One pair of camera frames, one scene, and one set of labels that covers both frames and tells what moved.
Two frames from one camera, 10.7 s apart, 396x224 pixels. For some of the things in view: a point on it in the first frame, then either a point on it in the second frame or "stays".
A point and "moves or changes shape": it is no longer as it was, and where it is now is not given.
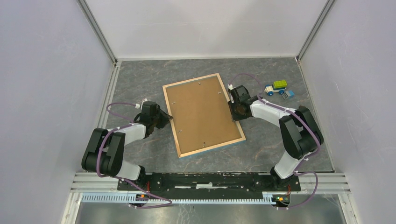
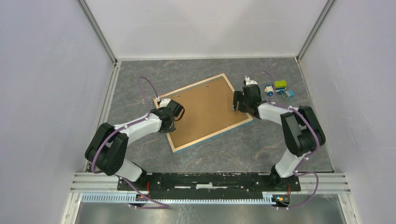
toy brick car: [278, 86] stays
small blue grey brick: [287, 94] stays
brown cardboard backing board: [201, 115] moves or changes shape
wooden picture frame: [226, 94] -> [208, 106]
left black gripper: [158, 120] -> [175, 112]
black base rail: [214, 183] stays
